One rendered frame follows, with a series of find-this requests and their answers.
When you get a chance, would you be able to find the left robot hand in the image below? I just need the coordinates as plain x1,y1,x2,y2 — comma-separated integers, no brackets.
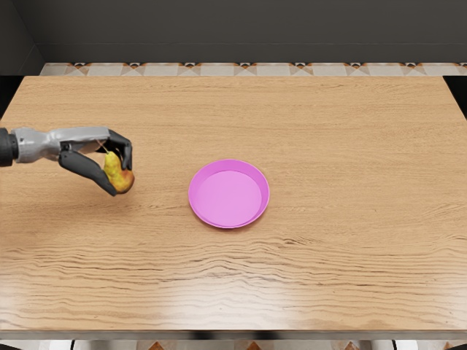
9,125,134,198

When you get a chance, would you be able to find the yellow pear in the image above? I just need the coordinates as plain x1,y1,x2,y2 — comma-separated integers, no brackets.
97,141,136,194

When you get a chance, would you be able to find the pink plate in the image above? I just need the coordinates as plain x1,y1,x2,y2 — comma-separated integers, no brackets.
188,158,271,230

